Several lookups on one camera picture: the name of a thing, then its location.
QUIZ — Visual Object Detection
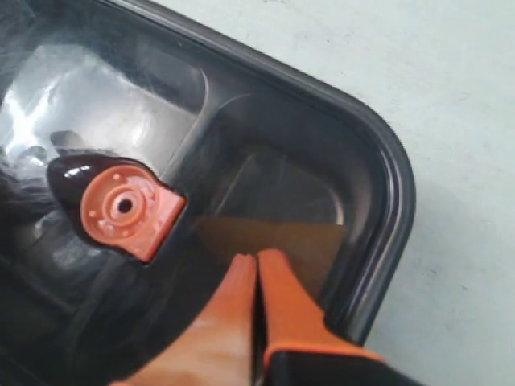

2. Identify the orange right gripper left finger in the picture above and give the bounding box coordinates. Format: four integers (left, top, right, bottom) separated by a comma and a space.
120, 254, 257, 386

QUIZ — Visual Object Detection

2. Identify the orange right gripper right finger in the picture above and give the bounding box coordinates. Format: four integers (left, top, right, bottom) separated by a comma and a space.
257, 249, 406, 385

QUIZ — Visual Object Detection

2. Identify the transparent lid orange seal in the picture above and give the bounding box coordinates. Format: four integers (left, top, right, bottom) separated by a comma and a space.
1, 1, 416, 385

